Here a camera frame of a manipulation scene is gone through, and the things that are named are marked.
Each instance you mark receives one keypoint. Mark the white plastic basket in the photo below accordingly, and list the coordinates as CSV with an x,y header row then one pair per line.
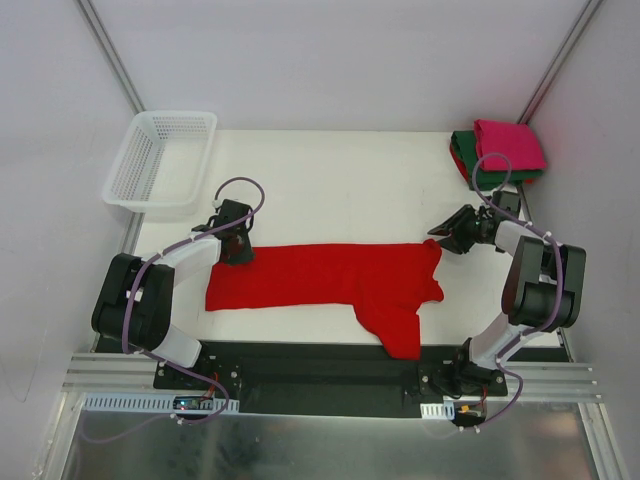
x,y
162,162

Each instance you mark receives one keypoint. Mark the left cable duct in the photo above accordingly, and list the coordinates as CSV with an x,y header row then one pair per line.
x,y
158,403

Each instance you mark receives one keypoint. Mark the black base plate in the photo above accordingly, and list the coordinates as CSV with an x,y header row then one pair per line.
x,y
337,379

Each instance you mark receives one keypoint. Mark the red folded t-shirt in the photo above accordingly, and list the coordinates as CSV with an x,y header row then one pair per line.
x,y
459,163

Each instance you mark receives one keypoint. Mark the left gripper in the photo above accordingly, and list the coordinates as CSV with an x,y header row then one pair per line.
x,y
240,249

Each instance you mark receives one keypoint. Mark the red t-shirt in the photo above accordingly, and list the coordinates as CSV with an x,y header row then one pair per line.
x,y
459,163
385,284

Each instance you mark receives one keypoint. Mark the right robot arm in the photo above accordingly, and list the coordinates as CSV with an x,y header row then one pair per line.
x,y
542,291

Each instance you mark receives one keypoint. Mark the green folded t-shirt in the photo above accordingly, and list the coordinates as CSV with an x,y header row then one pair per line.
x,y
465,145

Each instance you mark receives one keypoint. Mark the right cable duct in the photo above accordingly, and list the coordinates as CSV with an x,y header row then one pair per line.
x,y
438,411

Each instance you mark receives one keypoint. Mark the cable duct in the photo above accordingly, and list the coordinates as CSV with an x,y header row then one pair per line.
x,y
438,411
158,403

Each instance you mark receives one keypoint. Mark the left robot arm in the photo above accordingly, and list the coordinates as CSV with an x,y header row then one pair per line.
x,y
136,300

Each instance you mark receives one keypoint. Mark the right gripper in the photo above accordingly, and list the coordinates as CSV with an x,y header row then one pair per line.
x,y
465,233

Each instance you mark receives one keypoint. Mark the pink folded t-shirt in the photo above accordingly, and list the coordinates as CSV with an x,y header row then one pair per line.
x,y
496,140

